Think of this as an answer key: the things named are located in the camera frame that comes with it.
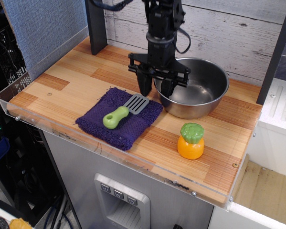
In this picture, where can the clear acrylic table guard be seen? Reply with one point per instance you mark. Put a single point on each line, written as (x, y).
(55, 100)

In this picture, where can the green handled grey toy spatula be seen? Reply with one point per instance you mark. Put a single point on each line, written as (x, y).
(134, 105)

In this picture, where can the dark grey right post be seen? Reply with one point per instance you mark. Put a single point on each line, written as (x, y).
(270, 74)

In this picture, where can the grey water dispenser panel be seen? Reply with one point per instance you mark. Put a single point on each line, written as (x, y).
(122, 206)

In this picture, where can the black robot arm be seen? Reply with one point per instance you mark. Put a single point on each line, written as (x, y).
(164, 18)

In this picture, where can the dark grey post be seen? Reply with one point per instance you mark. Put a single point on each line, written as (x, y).
(270, 74)
(96, 27)

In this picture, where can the yellow object bottom left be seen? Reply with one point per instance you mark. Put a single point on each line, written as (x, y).
(19, 224)

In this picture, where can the silver toy fridge cabinet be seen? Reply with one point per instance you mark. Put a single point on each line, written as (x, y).
(170, 206)

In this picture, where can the stainless steel bowl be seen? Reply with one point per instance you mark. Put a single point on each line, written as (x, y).
(207, 84)

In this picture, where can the blue fabric panel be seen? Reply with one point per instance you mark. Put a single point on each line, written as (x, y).
(46, 30)

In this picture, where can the dark grey left post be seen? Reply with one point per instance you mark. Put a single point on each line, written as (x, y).
(96, 27)

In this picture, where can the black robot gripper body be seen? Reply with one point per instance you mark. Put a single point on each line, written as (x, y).
(160, 62)

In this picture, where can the white toy sink unit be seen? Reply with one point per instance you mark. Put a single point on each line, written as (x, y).
(259, 196)

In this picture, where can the orange toy carrot green top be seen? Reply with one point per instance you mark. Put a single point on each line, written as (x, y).
(191, 143)

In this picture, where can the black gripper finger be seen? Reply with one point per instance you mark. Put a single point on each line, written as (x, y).
(168, 85)
(144, 82)

